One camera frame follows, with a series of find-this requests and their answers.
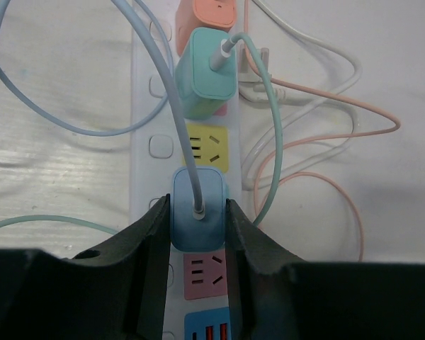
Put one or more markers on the white power strip plug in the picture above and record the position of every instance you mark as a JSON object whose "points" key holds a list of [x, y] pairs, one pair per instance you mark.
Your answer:
{"points": [[251, 86]]}

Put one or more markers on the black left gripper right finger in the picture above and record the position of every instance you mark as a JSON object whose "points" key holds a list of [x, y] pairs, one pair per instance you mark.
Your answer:
{"points": [[274, 294]]}

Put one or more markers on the blue charger plug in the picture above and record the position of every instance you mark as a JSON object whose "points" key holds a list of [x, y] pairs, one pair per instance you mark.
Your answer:
{"points": [[197, 222]]}

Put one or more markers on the teal charger plug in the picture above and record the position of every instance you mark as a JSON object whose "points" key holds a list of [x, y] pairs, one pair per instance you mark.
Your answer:
{"points": [[205, 76]]}

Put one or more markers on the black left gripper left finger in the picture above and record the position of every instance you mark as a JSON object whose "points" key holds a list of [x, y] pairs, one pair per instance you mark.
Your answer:
{"points": [[114, 290]]}

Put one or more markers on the white multicolour power strip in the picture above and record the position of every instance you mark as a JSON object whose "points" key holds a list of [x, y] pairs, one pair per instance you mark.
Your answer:
{"points": [[187, 293]]}

